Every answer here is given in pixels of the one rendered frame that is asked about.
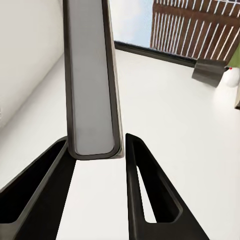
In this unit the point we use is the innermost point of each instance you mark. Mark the table lamp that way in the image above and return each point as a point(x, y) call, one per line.
point(211, 71)

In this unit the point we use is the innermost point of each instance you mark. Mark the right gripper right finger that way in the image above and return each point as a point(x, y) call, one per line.
point(174, 220)

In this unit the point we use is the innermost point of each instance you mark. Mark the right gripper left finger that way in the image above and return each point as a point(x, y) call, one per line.
point(32, 204)

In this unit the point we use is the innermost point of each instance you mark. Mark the hardback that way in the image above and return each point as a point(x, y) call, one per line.
point(93, 109)

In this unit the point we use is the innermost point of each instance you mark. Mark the fixed window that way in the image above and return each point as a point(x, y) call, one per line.
point(178, 31)

